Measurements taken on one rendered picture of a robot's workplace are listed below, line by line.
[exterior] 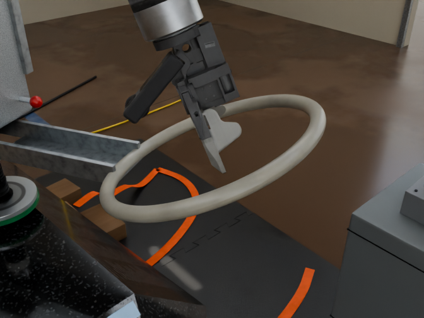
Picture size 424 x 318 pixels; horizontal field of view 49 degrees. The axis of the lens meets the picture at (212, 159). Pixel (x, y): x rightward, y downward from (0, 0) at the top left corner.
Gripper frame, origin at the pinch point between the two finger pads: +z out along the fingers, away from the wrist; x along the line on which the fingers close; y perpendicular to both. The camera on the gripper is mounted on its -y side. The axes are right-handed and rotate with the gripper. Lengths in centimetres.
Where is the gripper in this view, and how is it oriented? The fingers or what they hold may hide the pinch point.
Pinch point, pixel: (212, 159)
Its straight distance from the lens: 73.5
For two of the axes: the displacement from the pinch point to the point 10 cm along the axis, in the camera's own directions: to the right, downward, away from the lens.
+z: 3.6, 8.6, 3.6
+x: -1.6, -3.3, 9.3
